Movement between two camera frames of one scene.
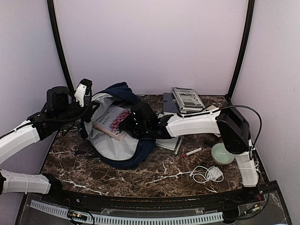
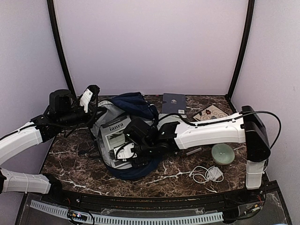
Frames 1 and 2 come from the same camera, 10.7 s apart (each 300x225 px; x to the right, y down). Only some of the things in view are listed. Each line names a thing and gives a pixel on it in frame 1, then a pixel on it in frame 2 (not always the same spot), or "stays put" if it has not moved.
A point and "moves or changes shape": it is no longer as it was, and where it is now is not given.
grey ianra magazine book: [188, 100] -> [113, 136]
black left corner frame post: [52, 11] stays put
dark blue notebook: [170, 105] stays put
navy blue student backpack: [106, 148] moves or changes shape
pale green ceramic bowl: [220, 155] stays put
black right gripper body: [135, 129] -> [145, 150]
